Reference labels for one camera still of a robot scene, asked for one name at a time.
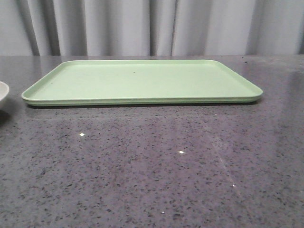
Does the grey pleated curtain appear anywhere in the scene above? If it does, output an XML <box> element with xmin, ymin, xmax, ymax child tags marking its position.
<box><xmin>0</xmin><ymin>0</ymin><xmax>304</xmax><ymax>56</ymax></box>

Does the pale pink round plate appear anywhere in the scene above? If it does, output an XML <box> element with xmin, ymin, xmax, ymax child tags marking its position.
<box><xmin>0</xmin><ymin>81</ymin><xmax>10</xmax><ymax>109</ymax></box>

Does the light green plastic tray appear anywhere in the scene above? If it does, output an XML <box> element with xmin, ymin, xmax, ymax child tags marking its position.
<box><xmin>22</xmin><ymin>59</ymin><xmax>263</xmax><ymax>106</ymax></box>

